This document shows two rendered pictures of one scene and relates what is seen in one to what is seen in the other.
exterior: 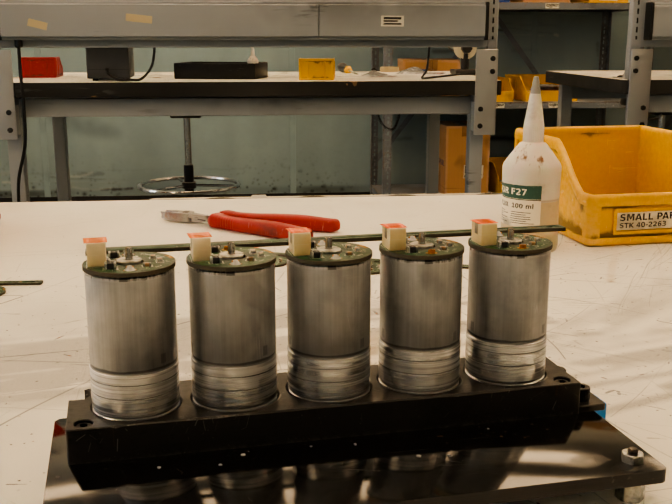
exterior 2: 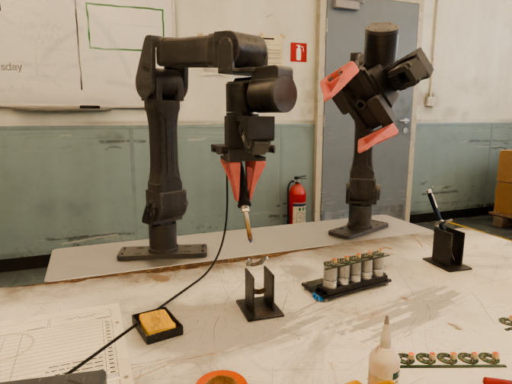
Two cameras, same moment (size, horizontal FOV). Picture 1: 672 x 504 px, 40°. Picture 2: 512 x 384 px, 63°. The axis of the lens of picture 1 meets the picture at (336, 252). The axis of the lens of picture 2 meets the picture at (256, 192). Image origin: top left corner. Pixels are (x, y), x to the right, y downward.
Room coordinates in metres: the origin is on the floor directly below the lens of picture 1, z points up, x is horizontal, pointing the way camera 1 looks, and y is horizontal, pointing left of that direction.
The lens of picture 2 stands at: (0.90, -0.37, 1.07)
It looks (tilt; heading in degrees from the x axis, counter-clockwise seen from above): 10 degrees down; 164
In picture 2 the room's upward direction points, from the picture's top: straight up
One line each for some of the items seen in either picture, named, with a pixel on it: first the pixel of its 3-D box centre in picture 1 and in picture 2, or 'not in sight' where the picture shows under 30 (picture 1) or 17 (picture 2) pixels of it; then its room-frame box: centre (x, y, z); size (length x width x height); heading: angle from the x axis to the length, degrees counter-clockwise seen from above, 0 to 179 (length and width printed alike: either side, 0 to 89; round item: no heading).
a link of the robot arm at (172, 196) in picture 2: not in sight; (164, 145); (-0.03, -0.31, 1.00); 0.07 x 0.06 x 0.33; 119
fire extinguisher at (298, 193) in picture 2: not in sight; (297, 207); (-2.32, 0.93, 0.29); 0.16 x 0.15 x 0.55; 95
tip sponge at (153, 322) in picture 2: not in sight; (156, 324); (0.30, -0.35, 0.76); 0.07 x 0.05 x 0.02; 16
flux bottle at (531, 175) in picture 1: (532, 164); (384, 356); (0.53, -0.11, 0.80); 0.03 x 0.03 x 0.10
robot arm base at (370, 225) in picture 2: not in sight; (360, 216); (-0.10, 0.22, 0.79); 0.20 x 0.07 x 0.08; 116
